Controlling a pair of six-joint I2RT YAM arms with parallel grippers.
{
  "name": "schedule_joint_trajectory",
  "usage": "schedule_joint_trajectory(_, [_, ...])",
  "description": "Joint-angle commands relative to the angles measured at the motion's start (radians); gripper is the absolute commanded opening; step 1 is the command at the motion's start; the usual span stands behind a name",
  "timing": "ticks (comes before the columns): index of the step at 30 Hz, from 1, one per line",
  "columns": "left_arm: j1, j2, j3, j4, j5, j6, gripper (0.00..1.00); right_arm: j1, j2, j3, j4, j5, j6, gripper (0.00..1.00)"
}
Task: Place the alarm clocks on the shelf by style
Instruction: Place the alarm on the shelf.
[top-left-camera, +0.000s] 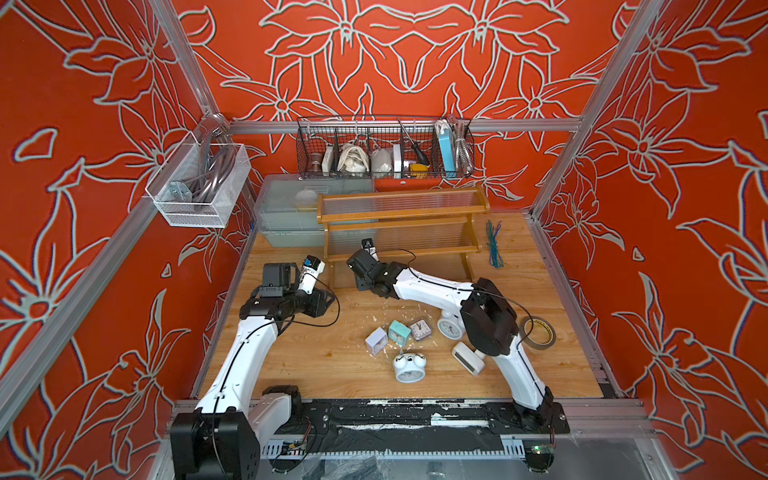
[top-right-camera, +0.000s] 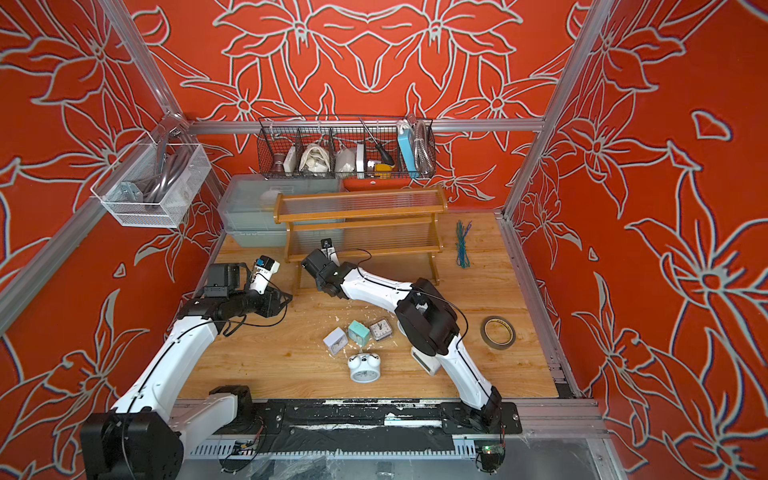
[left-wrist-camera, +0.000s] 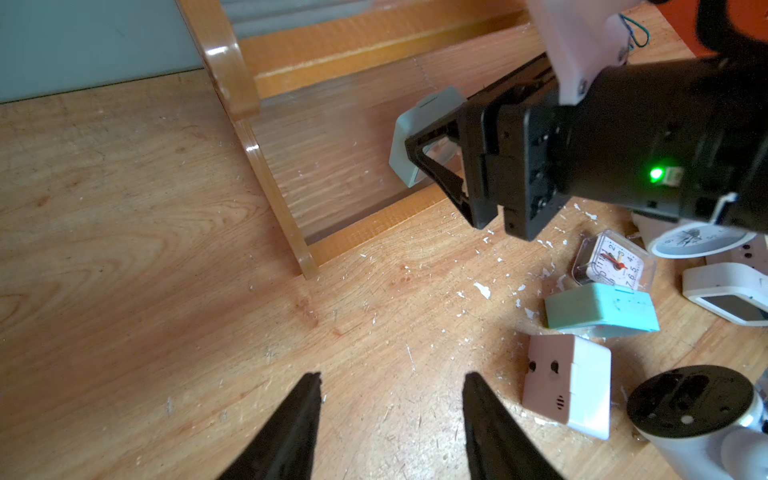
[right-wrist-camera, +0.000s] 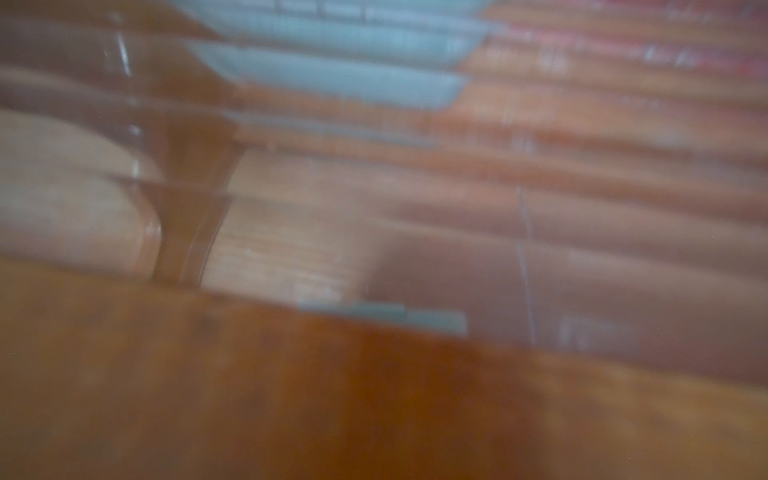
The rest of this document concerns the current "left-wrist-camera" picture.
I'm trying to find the mint square alarm clock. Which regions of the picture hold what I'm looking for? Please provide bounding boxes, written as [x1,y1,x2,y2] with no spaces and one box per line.
[388,86,468,189]

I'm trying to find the green blue twist ties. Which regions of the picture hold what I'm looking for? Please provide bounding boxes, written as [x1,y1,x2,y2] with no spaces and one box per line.
[619,14,651,49]

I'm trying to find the white twin-bell clock middle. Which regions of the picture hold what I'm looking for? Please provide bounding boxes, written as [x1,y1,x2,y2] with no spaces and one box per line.
[631,212,757,259]

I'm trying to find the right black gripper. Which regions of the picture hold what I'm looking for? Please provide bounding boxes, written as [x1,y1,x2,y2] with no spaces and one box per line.
[405,58,767,240]

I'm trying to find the translucent plastic storage box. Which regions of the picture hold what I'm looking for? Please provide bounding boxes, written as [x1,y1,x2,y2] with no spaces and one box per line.
[1,1,202,102]

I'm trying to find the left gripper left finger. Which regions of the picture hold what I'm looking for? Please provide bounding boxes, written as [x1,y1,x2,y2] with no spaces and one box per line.
[219,372,322,480]

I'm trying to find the white digital clock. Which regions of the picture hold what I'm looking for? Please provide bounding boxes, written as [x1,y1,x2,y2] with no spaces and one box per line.
[682,262,767,327]

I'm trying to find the wooden two-tier shelf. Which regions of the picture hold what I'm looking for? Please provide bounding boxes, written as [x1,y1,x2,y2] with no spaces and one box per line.
[178,1,543,278]

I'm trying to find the white square alarm clock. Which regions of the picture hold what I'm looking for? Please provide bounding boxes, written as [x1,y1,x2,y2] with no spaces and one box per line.
[522,334,612,440]

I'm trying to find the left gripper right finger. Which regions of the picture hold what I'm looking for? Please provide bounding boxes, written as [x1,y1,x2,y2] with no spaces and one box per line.
[462,372,562,480]

